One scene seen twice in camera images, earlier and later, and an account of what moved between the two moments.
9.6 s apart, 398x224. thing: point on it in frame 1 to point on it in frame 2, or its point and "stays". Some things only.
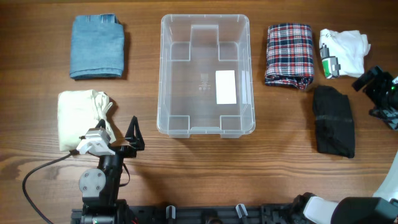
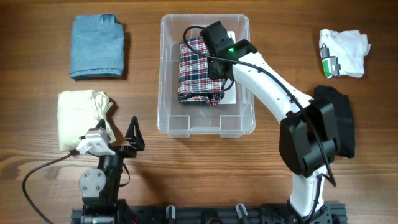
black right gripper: (382, 78) to (213, 71)
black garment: (334, 127) stays
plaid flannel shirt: (290, 61) to (194, 84)
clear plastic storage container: (205, 86) stays
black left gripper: (136, 142) stays
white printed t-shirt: (342, 53) stays
